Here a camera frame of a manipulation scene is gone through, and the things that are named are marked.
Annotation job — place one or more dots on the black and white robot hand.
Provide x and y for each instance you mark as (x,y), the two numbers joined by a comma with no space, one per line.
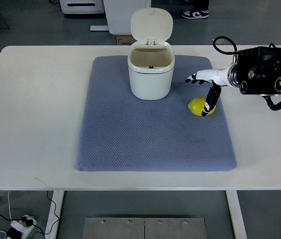
(218,78)

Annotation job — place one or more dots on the yellow lemon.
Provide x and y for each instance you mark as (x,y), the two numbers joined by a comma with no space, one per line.
(196,107)

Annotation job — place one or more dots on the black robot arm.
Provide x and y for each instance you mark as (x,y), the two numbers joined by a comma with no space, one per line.
(254,71)

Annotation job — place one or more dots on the white trash bin with lid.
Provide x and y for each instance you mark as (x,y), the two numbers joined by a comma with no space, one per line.
(151,58)

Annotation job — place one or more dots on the black and white sneaker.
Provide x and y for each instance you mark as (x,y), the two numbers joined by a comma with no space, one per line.
(195,14)

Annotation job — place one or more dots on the cardboard box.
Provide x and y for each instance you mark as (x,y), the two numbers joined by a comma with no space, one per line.
(125,40)

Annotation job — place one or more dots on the blue textured mat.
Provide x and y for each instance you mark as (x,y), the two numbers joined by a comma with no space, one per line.
(120,132)

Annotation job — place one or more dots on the white cabinet base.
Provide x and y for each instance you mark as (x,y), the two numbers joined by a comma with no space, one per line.
(118,15)

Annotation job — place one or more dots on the right white table leg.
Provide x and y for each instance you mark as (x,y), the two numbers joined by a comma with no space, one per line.
(236,214)

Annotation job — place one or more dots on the white table leg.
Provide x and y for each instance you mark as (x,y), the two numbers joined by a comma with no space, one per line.
(56,200)
(236,214)

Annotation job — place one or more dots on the white appliance with slot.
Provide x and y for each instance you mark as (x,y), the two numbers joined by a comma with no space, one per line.
(82,6)

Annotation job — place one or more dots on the metal floor plate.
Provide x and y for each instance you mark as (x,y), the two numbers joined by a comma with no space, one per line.
(144,228)

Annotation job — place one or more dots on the left white table leg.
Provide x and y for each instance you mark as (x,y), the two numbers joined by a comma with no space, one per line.
(56,200)

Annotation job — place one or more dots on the white power strip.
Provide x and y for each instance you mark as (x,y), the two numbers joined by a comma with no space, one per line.
(22,228)

